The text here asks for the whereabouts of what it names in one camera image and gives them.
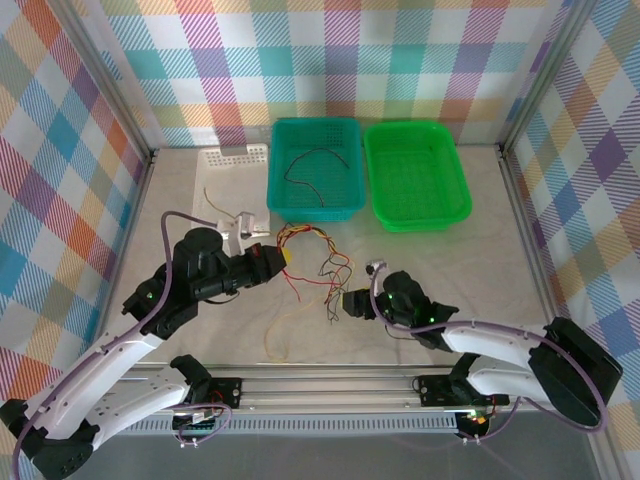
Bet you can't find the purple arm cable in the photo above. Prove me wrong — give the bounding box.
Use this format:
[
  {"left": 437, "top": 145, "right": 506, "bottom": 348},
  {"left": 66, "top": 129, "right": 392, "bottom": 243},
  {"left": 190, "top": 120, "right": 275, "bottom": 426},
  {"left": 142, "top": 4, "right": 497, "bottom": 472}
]
[
  {"left": 10, "top": 210, "right": 234, "bottom": 476},
  {"left": 369, "top": 264, "right": 609, "bottom": 445}
]

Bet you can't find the black cable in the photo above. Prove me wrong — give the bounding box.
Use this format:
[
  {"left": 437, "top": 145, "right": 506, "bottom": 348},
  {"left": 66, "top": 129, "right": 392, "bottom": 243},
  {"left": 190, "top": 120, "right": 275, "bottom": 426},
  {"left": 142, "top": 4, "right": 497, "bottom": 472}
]
[
  {"left": 317, "top": 249, "right": 354, "bottom": 325},
  {"left": 283, "top": 147, "right": 351, "bottom": 208}
]

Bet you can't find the coloured wire bundle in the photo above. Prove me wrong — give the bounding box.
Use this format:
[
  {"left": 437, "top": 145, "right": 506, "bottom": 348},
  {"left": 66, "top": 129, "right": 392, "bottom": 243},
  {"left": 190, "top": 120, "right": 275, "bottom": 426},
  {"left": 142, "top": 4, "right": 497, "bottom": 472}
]
[{"left": 277, "top": 225, "right": 354, "bottom": 284}]

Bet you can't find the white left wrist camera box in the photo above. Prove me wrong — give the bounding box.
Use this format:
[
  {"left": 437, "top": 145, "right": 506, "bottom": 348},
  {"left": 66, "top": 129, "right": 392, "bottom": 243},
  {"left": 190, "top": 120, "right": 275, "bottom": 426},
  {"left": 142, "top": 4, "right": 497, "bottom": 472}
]
[{"left": 217, "top": 211, "right": 272, "bottom": 256}]

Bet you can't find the aluminium frame post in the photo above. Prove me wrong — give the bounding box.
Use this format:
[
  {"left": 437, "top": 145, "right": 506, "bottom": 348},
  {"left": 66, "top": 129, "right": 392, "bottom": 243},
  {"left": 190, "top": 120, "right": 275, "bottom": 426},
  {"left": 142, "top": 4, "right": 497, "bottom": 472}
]
[
  {"left": 49, "top": 0, "right": 157, "bottom": 162},
  {"left": 497, "top": 0, "right": 604, "bottom": 154}
]

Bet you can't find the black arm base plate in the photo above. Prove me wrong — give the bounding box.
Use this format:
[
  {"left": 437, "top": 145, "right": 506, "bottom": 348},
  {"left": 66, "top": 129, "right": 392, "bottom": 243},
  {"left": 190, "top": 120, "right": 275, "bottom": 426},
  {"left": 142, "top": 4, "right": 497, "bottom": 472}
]
[
  {"left": 417, "top": 372, "right": 511, "bottom": 407},
  {"left": 169, "top": 377, "right": 244, "bottom": 412}
]

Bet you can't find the green plastic basket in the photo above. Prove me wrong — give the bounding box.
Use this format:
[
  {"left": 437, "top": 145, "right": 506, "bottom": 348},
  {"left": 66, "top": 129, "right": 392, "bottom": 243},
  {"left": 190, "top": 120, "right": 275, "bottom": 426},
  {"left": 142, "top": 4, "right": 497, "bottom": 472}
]
[{"left": 362, "top": 119, "right": 474, "bottom": 234}]

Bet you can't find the grey slotted cable duct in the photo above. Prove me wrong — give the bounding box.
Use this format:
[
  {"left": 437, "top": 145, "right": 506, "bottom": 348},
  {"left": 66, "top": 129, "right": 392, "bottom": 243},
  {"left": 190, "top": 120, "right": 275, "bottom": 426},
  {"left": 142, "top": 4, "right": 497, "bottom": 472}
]
[{"left": 77, "top": 417, "right": 461, "bottom": 437}]

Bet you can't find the aluminium rail with slots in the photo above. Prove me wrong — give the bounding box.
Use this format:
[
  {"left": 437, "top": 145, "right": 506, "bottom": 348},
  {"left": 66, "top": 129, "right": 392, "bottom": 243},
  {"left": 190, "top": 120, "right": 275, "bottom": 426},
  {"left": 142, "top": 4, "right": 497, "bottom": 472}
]
[{"left": 54, "top": 362, "right": 609, "bottom": 416}]

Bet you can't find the teal plastic basket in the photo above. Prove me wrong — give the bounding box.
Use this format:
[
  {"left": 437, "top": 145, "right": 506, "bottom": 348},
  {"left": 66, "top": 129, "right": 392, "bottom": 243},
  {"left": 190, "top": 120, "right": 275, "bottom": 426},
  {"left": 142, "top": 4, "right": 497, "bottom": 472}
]
[{"left": 266, "top": 117, "right": 366, "bottom": 225}]

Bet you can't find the thin olive cable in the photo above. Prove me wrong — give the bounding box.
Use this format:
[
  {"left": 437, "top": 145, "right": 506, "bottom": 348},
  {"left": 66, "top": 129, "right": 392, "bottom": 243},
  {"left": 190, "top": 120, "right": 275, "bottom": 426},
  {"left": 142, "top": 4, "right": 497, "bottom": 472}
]
[{"left": 203, "top": 185, "right": 229, "bottom": 215}]

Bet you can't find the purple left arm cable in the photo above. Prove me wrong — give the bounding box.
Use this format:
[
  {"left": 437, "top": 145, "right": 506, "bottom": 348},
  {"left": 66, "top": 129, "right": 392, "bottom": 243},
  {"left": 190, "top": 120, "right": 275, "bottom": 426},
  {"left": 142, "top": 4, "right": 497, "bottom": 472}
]
[{"left": 10, "top": 210, "right": 234, "bottom": 476}]

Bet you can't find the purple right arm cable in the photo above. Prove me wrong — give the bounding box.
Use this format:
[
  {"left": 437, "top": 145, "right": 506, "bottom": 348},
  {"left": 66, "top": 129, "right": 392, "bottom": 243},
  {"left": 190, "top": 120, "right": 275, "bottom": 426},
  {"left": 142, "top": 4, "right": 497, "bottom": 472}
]
[{"left": 369, "top": 264, "right": 609, "bottom": 445}]

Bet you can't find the aluminium side rail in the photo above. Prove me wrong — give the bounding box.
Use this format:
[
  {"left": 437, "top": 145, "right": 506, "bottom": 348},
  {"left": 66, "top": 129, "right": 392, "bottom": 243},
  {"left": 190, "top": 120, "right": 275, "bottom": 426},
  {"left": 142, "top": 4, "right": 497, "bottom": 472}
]
[
  {"left": 84, "top": 149, "right": 159, "bottom": 376},
  {"left": 497, "top": 144, "right": 577, "bottom": 369}
]

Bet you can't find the white perforated plastic basket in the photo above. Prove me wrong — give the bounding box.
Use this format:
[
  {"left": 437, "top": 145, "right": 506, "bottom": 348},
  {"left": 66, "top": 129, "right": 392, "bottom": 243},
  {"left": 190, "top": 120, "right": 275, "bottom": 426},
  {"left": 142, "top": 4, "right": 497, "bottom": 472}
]
[{"left": 192, "top": 143, "right": 272, "bottom": 236}]

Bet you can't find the small controller board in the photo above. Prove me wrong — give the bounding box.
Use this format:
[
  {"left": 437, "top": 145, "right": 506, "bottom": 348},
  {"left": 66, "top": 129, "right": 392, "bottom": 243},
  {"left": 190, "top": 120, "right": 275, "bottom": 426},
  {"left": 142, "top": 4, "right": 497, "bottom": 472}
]
[
  {"left": 172, "top": 407, "right": 224, "bottom": 436},
  {"left": 457, "top": 409, "right": 494, "bottom": 440}
]

